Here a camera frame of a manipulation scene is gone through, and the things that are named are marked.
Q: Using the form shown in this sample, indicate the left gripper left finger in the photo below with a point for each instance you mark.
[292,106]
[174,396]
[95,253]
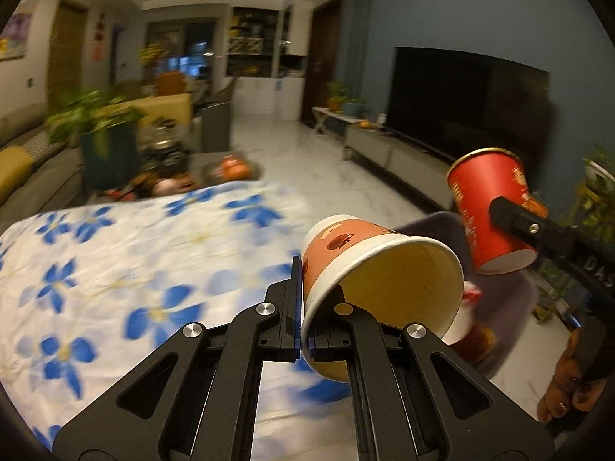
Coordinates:
[195,396]

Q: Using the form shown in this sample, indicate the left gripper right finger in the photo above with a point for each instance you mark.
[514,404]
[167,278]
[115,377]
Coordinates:
[414,398]

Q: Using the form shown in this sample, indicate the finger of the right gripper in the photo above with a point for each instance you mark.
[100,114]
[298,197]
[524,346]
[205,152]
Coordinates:
[524,223]

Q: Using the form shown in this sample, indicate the red gold paper cup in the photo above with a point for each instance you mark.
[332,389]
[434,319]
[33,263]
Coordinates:
[476,180]

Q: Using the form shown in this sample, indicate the orange white paper cup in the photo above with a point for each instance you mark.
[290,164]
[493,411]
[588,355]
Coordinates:
[398,278]

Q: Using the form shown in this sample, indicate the red snack wrapper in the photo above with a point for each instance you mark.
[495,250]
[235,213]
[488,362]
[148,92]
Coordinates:
[471,294]

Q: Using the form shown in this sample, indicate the red cup white rim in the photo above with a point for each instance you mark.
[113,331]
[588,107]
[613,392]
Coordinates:
[473,342]

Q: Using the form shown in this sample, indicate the grey plastic trash bin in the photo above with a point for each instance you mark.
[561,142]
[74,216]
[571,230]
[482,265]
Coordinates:
[507,301]

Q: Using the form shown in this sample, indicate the right human hand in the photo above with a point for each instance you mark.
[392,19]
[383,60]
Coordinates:
[568,389]

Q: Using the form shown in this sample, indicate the grey tv console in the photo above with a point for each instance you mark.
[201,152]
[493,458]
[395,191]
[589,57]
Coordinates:
[424,174]

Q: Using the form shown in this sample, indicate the floral blue white tablecloth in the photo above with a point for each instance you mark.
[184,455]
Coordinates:
[87,293]

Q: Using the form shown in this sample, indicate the black flat television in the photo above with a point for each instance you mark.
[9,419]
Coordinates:
[454,102]

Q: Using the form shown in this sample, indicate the plate of oranges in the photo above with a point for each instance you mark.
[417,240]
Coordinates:
[230,168]

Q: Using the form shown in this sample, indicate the small potted plant orange pot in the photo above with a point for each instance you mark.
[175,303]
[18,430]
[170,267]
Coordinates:
[337,95]

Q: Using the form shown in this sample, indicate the white folding side table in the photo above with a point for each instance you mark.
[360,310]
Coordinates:
[323,114]

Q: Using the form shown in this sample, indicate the grey sectional sofa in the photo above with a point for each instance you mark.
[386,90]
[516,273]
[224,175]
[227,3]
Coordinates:
[57,179]

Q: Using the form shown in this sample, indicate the glass teapot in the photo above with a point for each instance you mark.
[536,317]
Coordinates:
[162,142]

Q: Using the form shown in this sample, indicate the grey armchair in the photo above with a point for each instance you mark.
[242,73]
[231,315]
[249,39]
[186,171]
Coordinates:
[212,125]

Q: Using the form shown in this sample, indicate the dark entrance door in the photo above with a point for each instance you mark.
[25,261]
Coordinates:
[321,58]

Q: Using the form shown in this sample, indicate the green potted plant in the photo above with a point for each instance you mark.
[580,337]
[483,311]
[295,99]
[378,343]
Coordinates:
[106,130]

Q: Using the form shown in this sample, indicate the yellow cushion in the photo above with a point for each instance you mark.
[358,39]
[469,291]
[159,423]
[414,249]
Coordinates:
[15,169]

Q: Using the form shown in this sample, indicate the display cabinet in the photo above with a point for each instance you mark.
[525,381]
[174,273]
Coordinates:
[266,53]

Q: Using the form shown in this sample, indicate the wooden door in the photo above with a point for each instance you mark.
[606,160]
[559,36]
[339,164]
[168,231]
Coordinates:
[65,53]

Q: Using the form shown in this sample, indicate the purple abstract painting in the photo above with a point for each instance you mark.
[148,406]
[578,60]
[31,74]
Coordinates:
[14,37]

